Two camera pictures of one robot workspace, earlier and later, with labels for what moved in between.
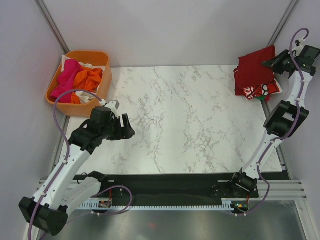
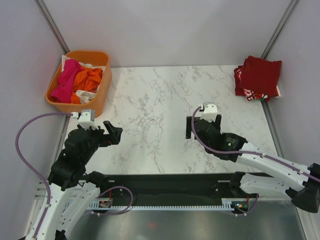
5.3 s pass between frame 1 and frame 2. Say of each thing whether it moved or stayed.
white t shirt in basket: stayed
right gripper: moved
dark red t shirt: moved
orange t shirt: stayed
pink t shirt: stayed
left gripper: moved
